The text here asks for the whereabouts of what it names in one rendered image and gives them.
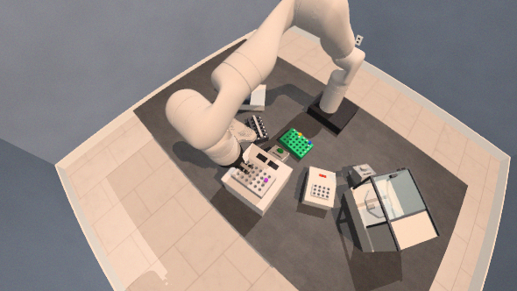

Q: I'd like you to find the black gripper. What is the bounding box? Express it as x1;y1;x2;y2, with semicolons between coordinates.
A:
219;145;253;174

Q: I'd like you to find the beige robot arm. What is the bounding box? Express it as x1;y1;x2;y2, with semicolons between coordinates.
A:
166;0;365;166

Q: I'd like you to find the green tube rack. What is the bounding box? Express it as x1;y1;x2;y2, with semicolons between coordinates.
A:
280;128;314;160

